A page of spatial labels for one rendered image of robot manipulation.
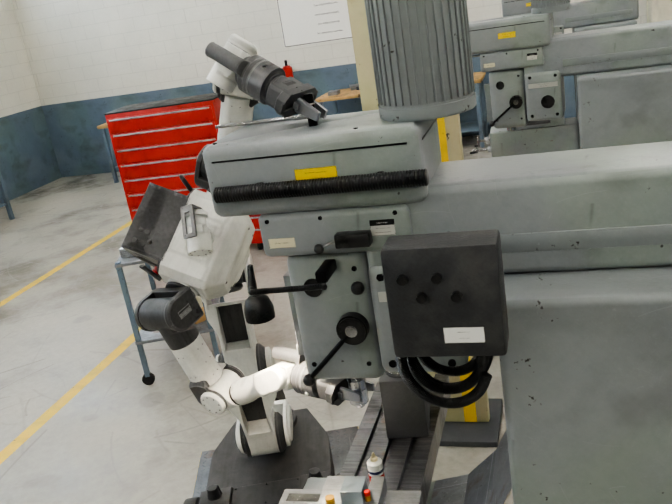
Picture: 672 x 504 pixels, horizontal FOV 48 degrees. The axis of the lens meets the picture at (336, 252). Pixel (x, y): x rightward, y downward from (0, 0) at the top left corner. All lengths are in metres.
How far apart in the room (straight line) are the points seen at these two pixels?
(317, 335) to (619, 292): 0.66
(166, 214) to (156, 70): 9.99
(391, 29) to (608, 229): 0.56
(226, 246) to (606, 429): 1.08
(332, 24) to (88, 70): 4.03
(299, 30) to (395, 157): 9.65
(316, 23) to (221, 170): 9.46
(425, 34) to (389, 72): 0.10
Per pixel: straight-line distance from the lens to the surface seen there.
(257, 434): 2.73
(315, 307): 1.67
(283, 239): 1.61
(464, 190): 1.50
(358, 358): 1.70
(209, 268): 2.05
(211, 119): 6.86
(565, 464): 1.62
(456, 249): 1.26
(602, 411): 1.55
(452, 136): 3.36
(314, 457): 2.86
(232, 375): 2.17
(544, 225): 1.52
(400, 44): 1.48
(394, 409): 2.17
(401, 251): 1.28
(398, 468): 2.11
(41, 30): 13.02
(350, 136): 1.50
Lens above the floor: 2.15
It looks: 19 degrees down
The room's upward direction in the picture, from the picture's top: 9 degrees counter-clockwise
